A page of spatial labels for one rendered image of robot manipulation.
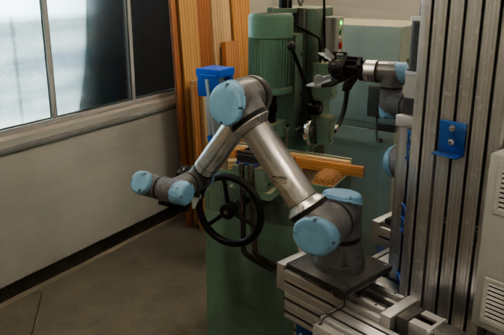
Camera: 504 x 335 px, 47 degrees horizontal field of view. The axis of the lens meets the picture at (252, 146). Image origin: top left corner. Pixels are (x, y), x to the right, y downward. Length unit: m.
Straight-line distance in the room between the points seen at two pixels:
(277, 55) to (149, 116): 1.73
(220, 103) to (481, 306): 0.85
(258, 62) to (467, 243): 1.05
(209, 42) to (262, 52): 1.83
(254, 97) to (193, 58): 2.30
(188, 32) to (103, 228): 1.34
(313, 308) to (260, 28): 1.04
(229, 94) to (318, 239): 0.45
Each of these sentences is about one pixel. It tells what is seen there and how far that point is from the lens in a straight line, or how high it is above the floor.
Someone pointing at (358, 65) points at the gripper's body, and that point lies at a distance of 2.02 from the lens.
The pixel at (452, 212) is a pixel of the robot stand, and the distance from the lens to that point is 1.65.
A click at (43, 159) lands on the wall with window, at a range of 3.30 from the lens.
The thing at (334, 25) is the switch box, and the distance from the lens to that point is 2.49.
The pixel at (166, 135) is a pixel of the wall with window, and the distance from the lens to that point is 3.97.
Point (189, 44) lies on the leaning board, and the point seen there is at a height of 1.23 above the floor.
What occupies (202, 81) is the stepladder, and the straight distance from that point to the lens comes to 3.21.
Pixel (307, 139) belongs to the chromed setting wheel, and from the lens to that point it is 2.40.
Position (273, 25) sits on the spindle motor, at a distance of 2.22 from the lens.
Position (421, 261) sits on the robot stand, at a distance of 1.76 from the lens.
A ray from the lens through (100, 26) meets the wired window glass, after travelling 3.57.
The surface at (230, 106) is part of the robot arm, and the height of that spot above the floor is 1.31.
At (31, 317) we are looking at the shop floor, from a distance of 3.23.
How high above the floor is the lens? 1.63
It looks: 16 degrees down
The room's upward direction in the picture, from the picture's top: straight up
